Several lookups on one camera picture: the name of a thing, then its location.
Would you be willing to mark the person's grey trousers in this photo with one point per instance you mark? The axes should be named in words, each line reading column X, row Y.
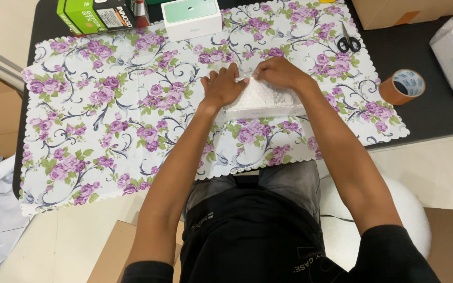
column 289, row 184

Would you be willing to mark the brown packing tape roll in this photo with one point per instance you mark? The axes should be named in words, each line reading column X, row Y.
column 389, row 92

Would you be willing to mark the person's right fingers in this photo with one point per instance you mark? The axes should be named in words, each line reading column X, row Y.
column 262, row 70

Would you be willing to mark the bubble-wrapped white box with label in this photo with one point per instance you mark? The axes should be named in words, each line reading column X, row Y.
column 267, row 103

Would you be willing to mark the red and white small box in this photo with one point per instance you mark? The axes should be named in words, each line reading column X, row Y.
column 142, row 13

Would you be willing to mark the closed brown cardboard box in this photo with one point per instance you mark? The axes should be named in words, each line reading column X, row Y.
column 391, row 11

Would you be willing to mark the green and black carton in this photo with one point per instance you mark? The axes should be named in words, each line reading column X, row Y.
column 89, row 15

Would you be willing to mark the black scissors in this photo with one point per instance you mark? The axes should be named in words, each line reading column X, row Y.
column 348, row 42

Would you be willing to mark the white phone box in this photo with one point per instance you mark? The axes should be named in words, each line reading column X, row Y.
column 190, row 19

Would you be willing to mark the person's left hand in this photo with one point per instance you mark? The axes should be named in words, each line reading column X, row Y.
column 220, row 89

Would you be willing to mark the purple floral tablecloth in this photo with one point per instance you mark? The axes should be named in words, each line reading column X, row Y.
column 104, row 118

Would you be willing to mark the yellow object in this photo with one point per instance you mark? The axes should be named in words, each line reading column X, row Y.
column 326, row 1

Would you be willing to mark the person's right hand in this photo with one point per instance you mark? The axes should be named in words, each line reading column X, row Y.
column 283, row 72

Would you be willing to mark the teal object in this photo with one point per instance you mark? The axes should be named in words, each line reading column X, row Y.
column 157, row 1

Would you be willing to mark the open brown cardboard box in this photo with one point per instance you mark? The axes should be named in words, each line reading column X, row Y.
column 448, row 243

